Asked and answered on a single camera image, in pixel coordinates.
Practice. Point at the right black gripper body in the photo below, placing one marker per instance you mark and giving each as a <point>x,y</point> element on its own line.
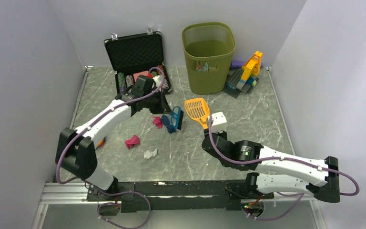
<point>223,133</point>

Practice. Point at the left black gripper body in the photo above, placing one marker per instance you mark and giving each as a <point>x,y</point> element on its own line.
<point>154,102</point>

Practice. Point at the blue hand brush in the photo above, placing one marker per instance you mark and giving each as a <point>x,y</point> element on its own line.
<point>177,117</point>

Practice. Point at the orange slotted scoop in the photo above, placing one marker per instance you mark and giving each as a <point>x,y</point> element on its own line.
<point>198,110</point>

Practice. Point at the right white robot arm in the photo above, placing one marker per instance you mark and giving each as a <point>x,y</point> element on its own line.
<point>270,170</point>

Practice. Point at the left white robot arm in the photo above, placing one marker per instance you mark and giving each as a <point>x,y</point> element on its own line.
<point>76,150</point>

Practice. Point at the navy paper scrap upper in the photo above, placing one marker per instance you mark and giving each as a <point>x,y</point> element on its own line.
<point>165,120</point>

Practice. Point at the pink paper scrap left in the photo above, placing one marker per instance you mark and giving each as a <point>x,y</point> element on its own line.
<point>157,122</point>

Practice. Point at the navy paper scrap small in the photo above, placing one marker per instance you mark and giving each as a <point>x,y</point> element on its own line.
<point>171,129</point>

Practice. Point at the pink paper scrap lone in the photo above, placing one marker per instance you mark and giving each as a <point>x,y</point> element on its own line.
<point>132,142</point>

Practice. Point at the white paper scrap left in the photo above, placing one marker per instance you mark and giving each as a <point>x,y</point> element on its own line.
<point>150,153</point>

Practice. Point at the black poker chip case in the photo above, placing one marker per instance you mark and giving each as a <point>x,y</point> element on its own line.
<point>136,53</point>

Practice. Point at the cyan paper scrap top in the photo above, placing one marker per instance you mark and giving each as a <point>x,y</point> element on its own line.
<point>206,67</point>

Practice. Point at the toy brick construction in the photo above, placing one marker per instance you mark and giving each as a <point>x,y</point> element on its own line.
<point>245,79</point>

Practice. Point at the orange toy with blocks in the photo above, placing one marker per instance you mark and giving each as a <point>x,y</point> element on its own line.
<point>101,142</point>

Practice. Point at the green mesh waste basket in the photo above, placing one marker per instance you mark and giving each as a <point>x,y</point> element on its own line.
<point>211,42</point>

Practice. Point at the purple cylinder toy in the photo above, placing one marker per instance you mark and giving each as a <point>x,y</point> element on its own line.
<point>236,65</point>

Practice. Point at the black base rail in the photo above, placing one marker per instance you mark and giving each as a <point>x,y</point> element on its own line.
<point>181,195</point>

